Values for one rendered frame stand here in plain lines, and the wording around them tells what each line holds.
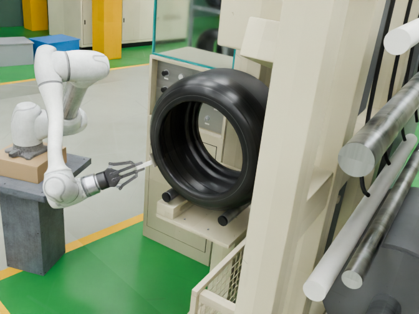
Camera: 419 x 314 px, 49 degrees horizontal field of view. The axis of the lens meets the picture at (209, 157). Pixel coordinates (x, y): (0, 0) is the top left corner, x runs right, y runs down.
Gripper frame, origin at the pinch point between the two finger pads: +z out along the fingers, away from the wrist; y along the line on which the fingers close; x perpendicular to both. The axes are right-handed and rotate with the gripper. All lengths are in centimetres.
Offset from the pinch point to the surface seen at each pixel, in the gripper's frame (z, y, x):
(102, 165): -45, 12, -223
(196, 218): 12.7, 30.3, -0.6
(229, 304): 11, 37, 73
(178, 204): 7.6, 21.4, -0.2
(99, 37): -20, -153, -572
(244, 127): 40, -4, 34
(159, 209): -0.7, 20.9, -2.3
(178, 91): 23.0, -23.6, 18.5
